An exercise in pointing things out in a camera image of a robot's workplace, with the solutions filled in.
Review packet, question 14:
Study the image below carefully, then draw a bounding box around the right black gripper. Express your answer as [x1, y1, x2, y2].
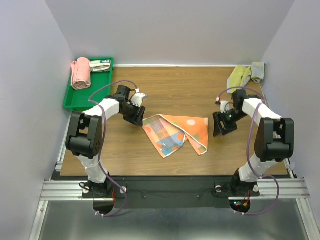
[212, 108, 248, 137]

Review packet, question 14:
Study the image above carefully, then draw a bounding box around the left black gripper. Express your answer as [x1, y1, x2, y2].
[120, 101, 146, 127]

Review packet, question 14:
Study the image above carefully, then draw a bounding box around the orange polka dot towel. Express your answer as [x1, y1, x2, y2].
[142, 114, 209, 158]

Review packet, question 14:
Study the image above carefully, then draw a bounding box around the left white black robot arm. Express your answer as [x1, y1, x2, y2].
[65, 85, 147, 197]

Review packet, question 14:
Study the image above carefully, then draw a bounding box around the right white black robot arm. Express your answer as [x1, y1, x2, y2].
[213, 88, 295, 197]

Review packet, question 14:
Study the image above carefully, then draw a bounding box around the yellow green towel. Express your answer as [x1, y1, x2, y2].
[226, 65, 252, 94]

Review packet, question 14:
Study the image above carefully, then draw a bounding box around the green plastic tray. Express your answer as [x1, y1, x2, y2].
[63, 57, 114, 112]

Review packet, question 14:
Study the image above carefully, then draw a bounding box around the rolled white blue towel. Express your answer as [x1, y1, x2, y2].
[89, 59, 112, 73]

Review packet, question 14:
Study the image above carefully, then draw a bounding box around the grey towel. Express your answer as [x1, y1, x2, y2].
[251, 62, 265, 84]

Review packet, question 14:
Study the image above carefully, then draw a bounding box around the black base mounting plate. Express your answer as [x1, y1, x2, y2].
[79, 175, 260, 210]

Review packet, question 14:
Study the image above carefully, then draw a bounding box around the rolled pink towel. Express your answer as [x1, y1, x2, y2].
[70, 57, 91, 90]

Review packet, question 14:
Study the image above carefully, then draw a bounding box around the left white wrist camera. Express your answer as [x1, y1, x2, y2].
[130, 92, 148, 108]

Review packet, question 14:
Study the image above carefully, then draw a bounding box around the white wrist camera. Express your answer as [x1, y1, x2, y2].
[130, 92, 148, 108]
[215, 97, 231, 114]

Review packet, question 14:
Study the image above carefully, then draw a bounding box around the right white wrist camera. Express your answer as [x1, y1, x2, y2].
[215, 97, 231, 114]

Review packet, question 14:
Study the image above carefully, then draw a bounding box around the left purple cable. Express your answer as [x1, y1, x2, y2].
[88, 79, 140, 218]

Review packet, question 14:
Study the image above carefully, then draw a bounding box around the aluminium frame rail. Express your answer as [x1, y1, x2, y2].
[40, 178, 311, 201]

